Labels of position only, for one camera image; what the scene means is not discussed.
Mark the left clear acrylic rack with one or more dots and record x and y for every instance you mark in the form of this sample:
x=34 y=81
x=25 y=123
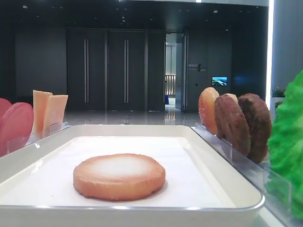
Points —
x=35 y=137

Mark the potted green plant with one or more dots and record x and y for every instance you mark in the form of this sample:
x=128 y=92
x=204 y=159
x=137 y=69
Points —
x=277 y=96

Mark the brown meat patty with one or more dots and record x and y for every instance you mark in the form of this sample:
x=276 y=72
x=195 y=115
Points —
x=231 y=123
x=259 y=122

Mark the flat bread slice on tray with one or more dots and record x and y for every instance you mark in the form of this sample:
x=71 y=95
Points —
x=119 y=177

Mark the rear brown meat patty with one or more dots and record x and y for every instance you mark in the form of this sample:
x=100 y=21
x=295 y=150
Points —
x=259 y=122

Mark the white rectangular tray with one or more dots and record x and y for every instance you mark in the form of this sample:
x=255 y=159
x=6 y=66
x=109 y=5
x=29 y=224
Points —
x=201 y=190

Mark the dark double door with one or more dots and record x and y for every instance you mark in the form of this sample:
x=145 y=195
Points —
x=115 y=70

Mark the wall display screen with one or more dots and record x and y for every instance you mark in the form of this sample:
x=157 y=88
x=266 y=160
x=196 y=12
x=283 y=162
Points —
x=219 y=81

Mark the front red tomato slice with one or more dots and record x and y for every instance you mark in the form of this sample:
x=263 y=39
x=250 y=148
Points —
x=15 y=127

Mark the clear acrylic rack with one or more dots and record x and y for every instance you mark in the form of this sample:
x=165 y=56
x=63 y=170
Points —
x=35 y=137
x=236 y=153

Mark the rear orange cheese slice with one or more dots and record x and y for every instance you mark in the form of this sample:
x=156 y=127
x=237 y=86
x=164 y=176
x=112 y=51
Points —
x=40 y=99

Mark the sesame bun top slice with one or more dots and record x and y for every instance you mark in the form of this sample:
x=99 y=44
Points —
x=206 y=108

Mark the orange cheese slice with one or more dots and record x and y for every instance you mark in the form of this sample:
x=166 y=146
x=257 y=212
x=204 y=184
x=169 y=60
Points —
x=54 y=113
x=40 y=99

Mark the front orange cheese slice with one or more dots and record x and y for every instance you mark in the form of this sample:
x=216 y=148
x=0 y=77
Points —
x=54 y=113

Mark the right clear acrylic rack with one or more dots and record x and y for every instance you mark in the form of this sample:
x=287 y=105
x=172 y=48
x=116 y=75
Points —
x=236 y=153

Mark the red tomato slice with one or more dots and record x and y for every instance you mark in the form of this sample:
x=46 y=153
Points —
x=15 y=127
x=4 y=106

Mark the rear red tomato slice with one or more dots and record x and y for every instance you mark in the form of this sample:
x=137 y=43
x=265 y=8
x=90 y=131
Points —
x=4 y=106

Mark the green lettuce leaf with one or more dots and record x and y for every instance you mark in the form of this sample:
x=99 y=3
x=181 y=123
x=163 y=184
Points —
x=286 y=152

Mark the front brown meat patty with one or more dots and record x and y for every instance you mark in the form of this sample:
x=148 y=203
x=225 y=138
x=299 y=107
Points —
x=231 y=123

